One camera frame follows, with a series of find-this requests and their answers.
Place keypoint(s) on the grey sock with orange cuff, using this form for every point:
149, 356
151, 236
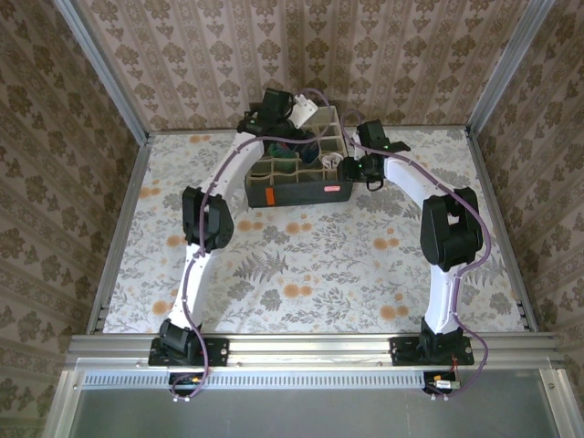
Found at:
280, 151

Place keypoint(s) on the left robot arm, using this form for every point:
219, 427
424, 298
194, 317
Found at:
205, 223

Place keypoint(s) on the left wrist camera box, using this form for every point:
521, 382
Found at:
305, 110

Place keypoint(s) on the white sock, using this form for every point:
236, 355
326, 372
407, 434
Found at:
330, 160

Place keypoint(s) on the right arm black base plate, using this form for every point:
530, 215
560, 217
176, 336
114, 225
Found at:
401, 353

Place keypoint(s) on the aluminium table side rail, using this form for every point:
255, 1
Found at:
502, 228
116, 237

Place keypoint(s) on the aluminium frame post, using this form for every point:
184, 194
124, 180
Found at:
511, 64
102, 73

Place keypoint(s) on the floral tablecloth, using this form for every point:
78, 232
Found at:
319, 264

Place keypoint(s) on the dark fabric sock organizer box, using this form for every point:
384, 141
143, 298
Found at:
301, 194

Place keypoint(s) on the grey metal panel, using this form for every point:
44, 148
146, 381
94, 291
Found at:
310, 415

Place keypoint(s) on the black connector bracket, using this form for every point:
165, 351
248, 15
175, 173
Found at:
182, 381
438, 382

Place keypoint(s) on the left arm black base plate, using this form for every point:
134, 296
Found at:
219, 351

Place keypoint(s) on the aluminium front rail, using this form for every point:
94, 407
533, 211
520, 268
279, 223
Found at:
310, 349

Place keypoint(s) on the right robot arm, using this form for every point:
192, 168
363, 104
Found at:
451, 228

